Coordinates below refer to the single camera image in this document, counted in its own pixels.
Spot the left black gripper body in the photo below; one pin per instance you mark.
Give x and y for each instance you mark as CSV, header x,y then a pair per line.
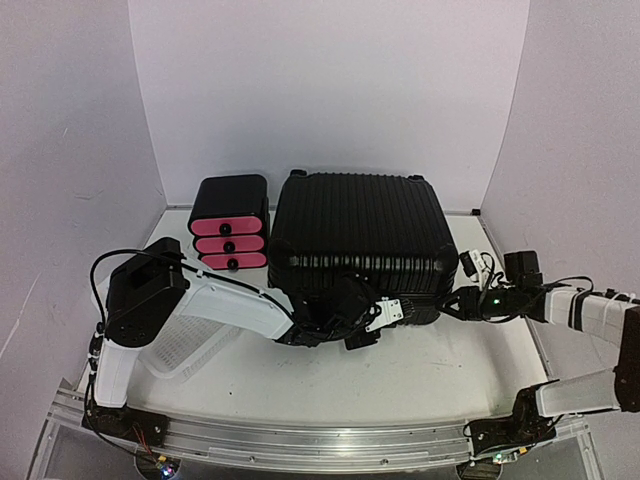
x,y
343,332

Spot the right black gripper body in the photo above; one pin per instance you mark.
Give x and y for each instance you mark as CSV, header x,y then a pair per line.
x,y
491,311

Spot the black ribbed hard-shell suitcase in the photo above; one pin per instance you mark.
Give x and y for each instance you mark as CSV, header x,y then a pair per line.
x,y
388,229

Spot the black pink three-drawer organizer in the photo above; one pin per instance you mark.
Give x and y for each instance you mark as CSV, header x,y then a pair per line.
x,y
229,222

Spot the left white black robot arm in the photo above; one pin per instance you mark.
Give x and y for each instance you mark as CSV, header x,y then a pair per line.
x,y
263,311

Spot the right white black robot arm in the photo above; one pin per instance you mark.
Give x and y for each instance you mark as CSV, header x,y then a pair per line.
x,y
590,336

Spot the white perforated plastic basket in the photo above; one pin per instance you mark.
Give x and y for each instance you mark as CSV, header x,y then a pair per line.
x,y
190,345

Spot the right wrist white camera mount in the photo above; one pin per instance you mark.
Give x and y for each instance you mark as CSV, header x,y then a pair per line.
x,y
479,267

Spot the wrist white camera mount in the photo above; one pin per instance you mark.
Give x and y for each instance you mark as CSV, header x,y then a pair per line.
x,y
386,312
479,267

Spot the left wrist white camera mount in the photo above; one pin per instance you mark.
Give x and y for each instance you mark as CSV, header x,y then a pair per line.
x,y
386,312

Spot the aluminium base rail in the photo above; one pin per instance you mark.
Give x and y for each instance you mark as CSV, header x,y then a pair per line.
x,y
367,449

